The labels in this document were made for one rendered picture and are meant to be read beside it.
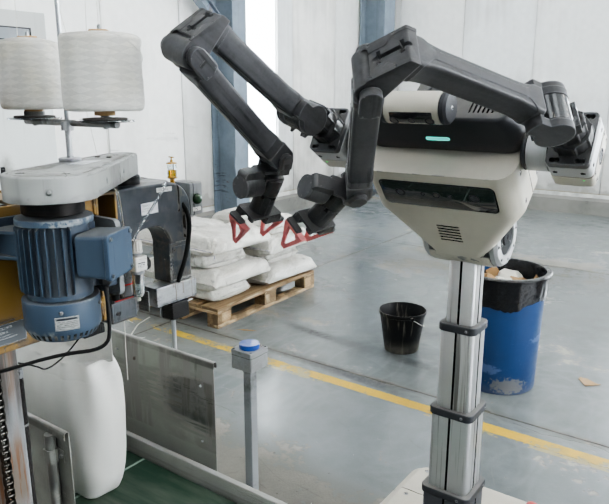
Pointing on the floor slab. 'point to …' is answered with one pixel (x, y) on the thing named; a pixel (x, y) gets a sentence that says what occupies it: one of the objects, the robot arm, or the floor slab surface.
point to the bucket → (402, 326)
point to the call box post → (251, 429)
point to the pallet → (221, 311)
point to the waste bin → (513, 327)
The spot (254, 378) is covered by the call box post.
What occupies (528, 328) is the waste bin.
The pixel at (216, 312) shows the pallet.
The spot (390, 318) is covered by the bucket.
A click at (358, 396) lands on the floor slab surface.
